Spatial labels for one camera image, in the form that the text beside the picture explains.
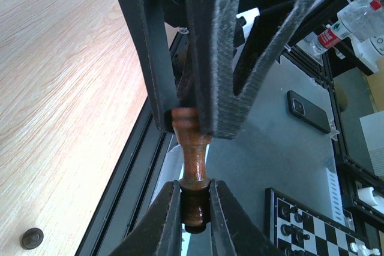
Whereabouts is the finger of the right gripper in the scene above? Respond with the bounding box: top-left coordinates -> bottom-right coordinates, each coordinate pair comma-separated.
185,0 -> 315,139
118,0 -> 179,132

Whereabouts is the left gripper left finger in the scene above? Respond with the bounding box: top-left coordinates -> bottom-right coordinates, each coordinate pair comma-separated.
110,180 -> 182,256

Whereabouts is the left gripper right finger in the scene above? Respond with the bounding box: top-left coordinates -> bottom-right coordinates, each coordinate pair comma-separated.
209,179 -> 284,256

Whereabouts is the dark queen piece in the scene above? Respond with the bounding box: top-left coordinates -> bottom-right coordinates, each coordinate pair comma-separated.
171,107 -> 211,234

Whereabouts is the black white chess set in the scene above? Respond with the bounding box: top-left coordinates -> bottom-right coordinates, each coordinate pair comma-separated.
265,188 -> 383,255

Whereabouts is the black smartphone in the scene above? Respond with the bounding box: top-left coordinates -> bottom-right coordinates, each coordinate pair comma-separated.
286,90 -> 331,134

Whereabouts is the plastic water bottle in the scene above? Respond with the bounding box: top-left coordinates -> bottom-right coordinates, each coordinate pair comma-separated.
311,0 -> 383,56

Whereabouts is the dark piece bottom middle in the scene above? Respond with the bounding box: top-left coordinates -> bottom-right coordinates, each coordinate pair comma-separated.
20,227 -> 44,250

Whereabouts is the black aluminium frame rail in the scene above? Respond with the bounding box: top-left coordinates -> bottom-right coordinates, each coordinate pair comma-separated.
75,101 -> 182,255

